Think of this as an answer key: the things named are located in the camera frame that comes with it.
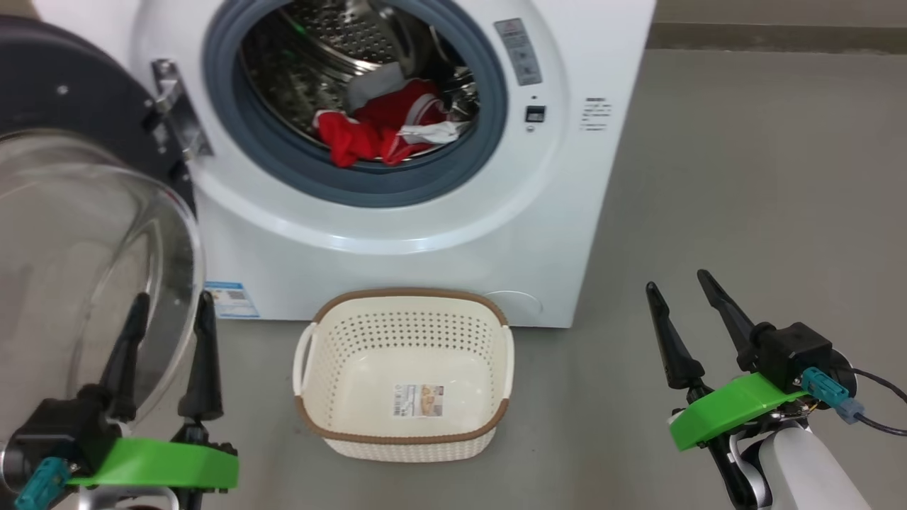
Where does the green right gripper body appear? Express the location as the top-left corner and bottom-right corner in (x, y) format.
(668, 372), (810, 452)

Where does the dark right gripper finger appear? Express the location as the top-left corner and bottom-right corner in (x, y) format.
(646, 281), (706, 390)
(697, 269), (757, 373)

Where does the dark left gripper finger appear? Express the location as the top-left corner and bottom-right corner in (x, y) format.
(99, 293), (152, 422)
(177, 290), (225, 420)

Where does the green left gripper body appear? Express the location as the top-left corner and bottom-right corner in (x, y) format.
(67, 418), (240, 510)

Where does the red and white garment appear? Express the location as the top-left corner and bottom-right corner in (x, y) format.
(313, 78), (470, 169)

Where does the black-rimmed glass washer door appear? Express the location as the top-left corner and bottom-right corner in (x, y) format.
(0, 14), (208, 454)

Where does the white front-load washing machine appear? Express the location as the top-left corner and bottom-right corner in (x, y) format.
(32, 0), (658, 329)

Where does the cream perforated laundry basket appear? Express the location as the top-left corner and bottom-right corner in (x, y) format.
(293, 288), (514, 463)

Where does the metal door hinge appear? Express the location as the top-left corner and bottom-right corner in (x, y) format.
(150, 59), (215, 160)

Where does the blue energy label sticker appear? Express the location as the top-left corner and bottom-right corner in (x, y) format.
(204, 281), (260, 319)

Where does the paper product label sticker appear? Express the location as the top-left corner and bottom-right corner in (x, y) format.
(393, 383), (445, 418)

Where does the grey skirting board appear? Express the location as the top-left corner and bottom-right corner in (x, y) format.
(648, 21), (907, 55)

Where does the grey warning sticker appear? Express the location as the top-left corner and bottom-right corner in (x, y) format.
(494, 18), (543, 87)

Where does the teal right cable connector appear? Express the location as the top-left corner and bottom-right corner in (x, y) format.
(801, 367), (867, 424)

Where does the teal cable connector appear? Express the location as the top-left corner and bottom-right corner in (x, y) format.
(14, 457), (72, 510)
(801, 367), (867, 424)

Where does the teal left cable connector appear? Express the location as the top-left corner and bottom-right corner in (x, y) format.
(14, 457), (72, 510)

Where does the thin black cable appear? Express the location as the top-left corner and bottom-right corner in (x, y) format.
(850, 368), (907, 436)

